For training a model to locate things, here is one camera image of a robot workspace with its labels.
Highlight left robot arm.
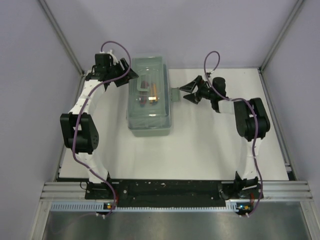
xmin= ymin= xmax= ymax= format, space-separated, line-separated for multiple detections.
xmin=60 ymin=50 xmax=139 ymax=199

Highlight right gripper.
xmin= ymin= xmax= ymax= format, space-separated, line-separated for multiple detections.
xmin=179 ymin=76 xmax=216 ymax=105

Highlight red handled pliers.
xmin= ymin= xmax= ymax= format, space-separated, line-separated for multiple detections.
xmin=139 ymin=80 xmax=150 ymax=107

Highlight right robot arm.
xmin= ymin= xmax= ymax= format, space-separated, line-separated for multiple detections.
xmin=179 ymin=75 xmax=271 ymax=200

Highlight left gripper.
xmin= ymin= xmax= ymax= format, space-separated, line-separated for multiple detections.
xmin=107 ymin=58 xmax=139 ymax=88

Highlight orange black utility knife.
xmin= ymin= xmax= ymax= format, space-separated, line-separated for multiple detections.
xmin=148 ymin=83 xmax=158 ymax=106

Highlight translucent green tool box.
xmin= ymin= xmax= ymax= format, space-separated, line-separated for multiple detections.
xmin=126 ymin=54 xmax=181 ymax=137

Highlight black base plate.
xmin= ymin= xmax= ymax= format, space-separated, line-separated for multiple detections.
xmin=85 ymin=178 xmax=259 ymax=208

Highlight aluminium frame rail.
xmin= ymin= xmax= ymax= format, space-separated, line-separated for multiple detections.
xmin=40 ymin=179 xmax=313 ymax=202

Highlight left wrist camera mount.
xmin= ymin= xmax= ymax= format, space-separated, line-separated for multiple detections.
xmin=99 ymin=49 xmax=119 ymax=66

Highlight grey slotted cable duct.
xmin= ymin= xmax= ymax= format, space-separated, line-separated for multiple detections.
xmin=50 ymin=201 xmax=240 ymax=213

